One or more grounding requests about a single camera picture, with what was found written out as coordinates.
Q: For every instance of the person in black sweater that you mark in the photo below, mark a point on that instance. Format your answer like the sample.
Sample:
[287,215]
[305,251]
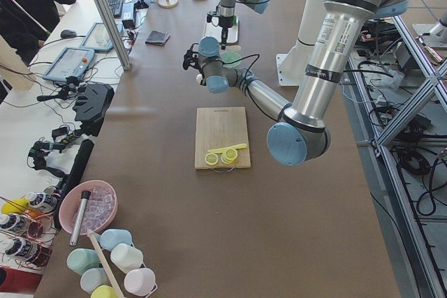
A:
[26,24]

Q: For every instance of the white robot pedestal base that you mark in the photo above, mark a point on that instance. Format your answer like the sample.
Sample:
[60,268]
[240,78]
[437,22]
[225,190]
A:
[291,66]

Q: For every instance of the black long bar device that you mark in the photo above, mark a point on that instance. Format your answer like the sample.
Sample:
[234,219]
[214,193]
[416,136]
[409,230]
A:
[72,179]

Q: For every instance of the aluminium frame post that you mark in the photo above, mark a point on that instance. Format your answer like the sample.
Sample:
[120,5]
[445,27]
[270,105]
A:
[115,37]

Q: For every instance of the small bottle with label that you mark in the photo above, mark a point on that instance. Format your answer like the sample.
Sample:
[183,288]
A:
[42,202]

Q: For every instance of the light blue cup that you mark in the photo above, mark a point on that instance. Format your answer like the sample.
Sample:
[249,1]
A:
[110,238]

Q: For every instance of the yellow cup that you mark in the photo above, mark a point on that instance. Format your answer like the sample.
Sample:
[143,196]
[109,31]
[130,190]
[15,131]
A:
[104,291]

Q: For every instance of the wooden stick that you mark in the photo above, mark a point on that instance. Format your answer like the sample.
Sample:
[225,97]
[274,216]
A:
[92,237]

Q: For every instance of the pink cup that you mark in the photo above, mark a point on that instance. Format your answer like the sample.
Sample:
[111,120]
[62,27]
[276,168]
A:
[140,282]

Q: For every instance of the blue teach pendant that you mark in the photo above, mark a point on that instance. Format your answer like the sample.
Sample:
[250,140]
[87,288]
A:
[97,38]
[71,62]

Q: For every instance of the cream rabbit print tray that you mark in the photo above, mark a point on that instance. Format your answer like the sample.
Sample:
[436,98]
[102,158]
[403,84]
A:
[213,29]

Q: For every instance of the stacked lemon slices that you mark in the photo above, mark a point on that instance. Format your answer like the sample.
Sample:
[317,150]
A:
[229,155]

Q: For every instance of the grey blue cup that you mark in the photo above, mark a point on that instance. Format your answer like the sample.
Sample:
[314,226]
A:
[92,279]

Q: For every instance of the pink bowl of ice cubes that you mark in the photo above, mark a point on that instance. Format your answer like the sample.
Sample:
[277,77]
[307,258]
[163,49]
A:
[100,211]

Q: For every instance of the bamboo cutting board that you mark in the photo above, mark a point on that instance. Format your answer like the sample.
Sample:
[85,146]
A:
[218,127]

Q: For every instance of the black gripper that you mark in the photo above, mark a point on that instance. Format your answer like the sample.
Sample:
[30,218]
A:
[224,21]
[200,75]

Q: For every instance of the single lemon slice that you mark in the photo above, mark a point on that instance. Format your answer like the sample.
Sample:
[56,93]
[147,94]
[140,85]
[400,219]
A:
[211,159]

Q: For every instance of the yellow plastic knife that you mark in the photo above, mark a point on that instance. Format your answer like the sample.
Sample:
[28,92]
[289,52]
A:
[223,149]

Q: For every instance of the blue teach pendant far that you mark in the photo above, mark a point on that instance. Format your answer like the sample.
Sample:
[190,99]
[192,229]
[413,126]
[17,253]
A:
[97,38]

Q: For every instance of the white ceramic spoon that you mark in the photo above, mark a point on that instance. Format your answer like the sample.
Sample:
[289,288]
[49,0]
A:
[235,48]

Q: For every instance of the black camera stand bracket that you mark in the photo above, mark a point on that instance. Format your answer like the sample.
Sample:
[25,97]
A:
[91,105]

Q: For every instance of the black computer mouse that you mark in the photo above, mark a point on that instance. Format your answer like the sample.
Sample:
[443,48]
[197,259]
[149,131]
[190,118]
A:
[68,33]

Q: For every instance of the aluminium frame truss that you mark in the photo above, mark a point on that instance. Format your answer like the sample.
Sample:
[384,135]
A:
[398,89]

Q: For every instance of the white cup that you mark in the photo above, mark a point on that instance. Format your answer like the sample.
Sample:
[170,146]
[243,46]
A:
[126,258]

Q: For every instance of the blue teach pendant near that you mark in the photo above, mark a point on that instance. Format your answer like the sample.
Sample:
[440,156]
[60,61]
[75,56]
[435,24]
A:
[71,62]

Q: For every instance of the mint green bowl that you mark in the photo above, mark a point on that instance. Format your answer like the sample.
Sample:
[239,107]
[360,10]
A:
[230,59]

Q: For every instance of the green cup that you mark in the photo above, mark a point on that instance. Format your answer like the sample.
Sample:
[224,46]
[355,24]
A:
[82,259]

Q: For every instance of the grey folded cloth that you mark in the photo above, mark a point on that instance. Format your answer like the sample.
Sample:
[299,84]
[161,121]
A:
[157,38]

